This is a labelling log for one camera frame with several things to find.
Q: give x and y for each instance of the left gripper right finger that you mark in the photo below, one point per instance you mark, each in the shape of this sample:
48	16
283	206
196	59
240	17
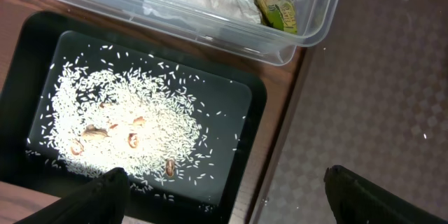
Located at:
355	200

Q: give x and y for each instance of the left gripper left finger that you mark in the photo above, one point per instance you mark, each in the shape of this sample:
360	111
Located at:
103	200

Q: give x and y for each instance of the pile of rice scraps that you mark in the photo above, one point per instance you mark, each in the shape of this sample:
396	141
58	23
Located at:
172	128

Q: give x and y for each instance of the yellow green snack wrapper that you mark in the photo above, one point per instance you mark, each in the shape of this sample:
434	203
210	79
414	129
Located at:
279	14

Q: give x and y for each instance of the black waste tray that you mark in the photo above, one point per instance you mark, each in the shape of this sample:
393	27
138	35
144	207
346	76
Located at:
45	32

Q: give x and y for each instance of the brown serving tray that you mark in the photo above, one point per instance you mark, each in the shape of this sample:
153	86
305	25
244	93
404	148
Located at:
372	97

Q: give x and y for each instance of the clear plastic bin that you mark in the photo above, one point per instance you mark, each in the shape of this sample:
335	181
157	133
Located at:
255	41

